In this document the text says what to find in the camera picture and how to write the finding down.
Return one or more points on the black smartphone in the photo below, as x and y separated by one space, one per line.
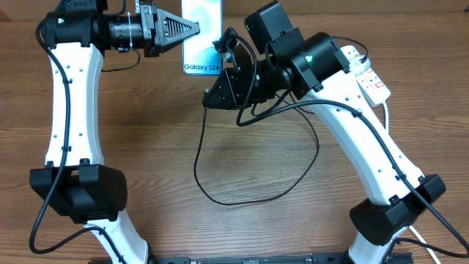
199 56

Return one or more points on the white power strip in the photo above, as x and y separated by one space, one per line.
373 88

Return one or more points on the white charger adapter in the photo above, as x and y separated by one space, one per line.
357 67

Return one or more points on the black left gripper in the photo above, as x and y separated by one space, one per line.
157 39

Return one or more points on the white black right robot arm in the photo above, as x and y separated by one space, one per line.
278 58

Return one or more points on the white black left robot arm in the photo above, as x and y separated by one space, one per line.
74 181

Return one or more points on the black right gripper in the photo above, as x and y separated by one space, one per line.
229 86

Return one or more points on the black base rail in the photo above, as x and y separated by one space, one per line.
317 258

